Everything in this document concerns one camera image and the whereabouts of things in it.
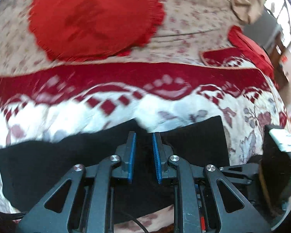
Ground red and white floral blanket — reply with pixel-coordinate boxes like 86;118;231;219
0;47;291;214

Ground black pants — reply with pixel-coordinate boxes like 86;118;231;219
0;116;229;222

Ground red heart-shaped ruffled pillow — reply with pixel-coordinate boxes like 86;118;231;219
29;0;165;62

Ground beige floral quilt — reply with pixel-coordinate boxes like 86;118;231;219
0;0;246;77

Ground black cable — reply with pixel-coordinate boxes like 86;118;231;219
121;211;150;233

